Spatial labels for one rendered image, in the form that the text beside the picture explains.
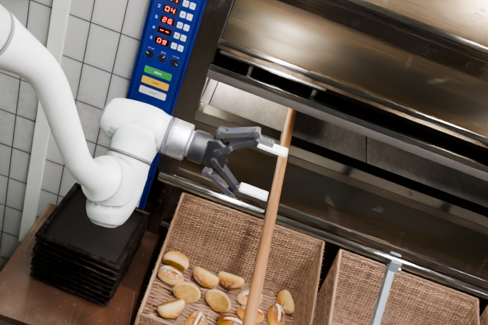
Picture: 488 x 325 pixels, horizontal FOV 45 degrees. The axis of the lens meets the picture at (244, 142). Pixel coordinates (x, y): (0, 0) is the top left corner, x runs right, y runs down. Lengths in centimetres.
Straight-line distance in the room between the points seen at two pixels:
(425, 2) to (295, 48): 39
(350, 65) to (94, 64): 83
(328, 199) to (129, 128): 97
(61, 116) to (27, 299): 103
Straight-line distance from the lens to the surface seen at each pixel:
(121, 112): 135
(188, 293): 213
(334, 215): 214
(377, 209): 215
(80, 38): 199
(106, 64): 200
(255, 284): 145
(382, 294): 179
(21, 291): 210
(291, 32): 181
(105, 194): 130
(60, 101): 114
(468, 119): 194
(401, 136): 180
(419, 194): 210
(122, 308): 210
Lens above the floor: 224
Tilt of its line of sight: 34 degrees down
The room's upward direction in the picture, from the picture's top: 22 degrees clockwise
